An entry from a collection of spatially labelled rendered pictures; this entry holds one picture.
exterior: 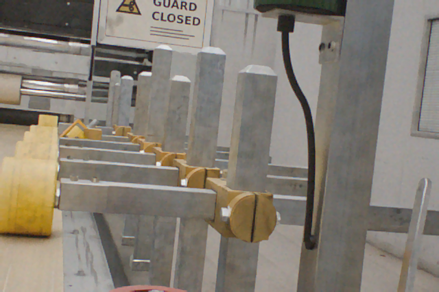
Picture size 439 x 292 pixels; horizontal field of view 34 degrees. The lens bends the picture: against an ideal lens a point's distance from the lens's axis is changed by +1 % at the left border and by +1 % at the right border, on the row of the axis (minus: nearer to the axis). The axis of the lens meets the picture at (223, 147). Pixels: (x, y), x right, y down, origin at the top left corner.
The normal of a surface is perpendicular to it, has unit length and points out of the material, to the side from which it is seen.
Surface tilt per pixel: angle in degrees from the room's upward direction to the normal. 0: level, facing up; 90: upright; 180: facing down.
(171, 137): 90
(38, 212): 101
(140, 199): 90
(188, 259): 90
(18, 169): 39
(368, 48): 90
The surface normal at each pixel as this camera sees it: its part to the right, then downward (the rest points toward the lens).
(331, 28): -0.97, -0.09
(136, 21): 0.23, 0.07
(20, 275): 0.11, -0.99
